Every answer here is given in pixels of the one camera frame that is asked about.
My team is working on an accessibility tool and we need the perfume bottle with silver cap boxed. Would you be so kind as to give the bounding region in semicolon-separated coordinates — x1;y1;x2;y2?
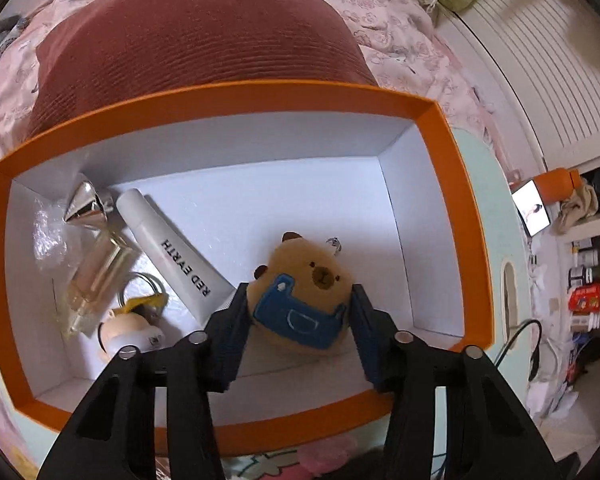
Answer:
55;179;143;342

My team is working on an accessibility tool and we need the blue patterned cloth pile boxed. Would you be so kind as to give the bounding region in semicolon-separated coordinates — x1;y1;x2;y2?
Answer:
0;15;31;81

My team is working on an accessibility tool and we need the dark red ribbed pillow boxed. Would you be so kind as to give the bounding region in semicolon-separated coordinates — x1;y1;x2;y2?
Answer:
27;0;381;143

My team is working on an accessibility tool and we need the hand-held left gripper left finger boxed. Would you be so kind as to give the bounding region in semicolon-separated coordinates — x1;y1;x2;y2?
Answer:
39;282;253;480

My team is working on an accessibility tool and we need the clear plastic wrap bundle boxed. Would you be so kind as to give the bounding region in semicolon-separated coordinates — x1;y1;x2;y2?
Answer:
32;200;76;271

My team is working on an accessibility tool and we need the mint green lap table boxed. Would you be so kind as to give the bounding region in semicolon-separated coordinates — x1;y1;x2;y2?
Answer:
0;127;533;480

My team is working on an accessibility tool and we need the doll figure keychain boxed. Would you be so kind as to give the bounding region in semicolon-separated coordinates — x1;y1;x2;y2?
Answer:
97;272;168;363

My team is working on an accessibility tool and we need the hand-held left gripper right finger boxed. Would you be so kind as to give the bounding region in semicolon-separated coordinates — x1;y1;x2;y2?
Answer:
350;284;563;480

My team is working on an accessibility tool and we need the black cable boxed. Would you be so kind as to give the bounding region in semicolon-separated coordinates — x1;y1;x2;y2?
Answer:
490;317;546;386

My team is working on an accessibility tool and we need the orange cardboard box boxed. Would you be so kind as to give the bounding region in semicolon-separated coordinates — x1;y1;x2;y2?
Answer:
0;80;496;458

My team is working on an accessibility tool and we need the beige crumpled cloth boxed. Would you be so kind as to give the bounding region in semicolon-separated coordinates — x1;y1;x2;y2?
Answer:
555;180;600;233

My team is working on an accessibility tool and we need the white cosmetic tube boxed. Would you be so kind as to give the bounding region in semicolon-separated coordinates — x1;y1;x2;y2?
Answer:
116;189;237;326

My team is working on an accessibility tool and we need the brown capybara plush toy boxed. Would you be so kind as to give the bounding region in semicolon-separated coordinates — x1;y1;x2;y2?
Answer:
247;231;355;358

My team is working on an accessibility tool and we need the orange bottle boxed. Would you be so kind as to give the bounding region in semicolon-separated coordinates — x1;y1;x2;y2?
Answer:
536;167;581;203

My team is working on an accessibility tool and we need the smartphone with lit screen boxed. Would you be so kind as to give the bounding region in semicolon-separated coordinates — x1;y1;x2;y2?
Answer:
511;178;552;237

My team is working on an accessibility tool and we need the white slatted panel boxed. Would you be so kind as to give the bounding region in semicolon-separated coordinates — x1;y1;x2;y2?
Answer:
440;0;600;166

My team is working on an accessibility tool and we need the red instant noodle cup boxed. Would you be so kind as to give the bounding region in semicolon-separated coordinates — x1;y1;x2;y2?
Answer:
567;282;600;316

